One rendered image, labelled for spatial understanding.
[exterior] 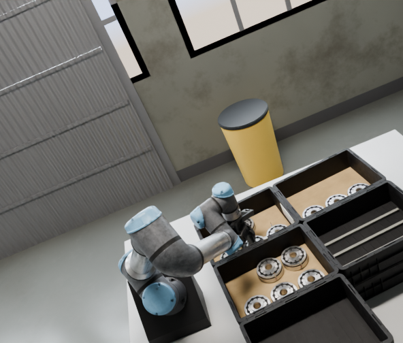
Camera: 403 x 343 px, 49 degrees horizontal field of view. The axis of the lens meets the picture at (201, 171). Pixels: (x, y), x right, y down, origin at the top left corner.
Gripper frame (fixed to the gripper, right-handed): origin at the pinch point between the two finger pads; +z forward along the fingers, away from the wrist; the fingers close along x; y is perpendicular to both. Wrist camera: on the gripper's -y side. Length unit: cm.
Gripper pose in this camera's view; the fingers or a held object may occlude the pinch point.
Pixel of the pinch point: (248, 245)
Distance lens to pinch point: 195.1
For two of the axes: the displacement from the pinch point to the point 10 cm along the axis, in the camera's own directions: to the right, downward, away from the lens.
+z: 3.4, 7.6, 5.5
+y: -3.9, 6.4, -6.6
